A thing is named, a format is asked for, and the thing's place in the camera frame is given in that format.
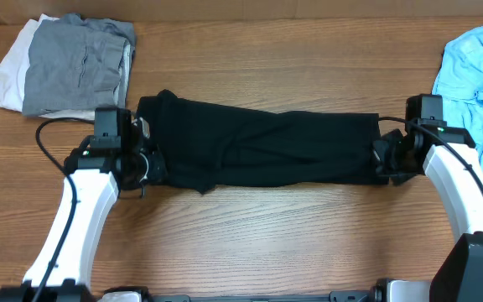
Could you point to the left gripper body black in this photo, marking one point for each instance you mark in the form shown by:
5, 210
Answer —
156, 165

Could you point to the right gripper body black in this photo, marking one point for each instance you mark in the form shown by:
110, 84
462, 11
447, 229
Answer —
392, 160

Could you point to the black polo shirt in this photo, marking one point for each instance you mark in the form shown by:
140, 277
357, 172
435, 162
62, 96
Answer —
205, 145

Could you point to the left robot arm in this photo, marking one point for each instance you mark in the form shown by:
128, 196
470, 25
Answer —
116, 157

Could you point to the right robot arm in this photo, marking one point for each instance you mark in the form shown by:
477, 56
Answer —
447, 157

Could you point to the grey folded garment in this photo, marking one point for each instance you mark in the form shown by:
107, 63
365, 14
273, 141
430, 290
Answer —
78, 65

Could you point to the white folded garment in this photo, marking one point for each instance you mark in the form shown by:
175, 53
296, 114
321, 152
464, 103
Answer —
13, 69

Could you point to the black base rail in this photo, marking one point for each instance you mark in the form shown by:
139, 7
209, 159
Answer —
334, 296

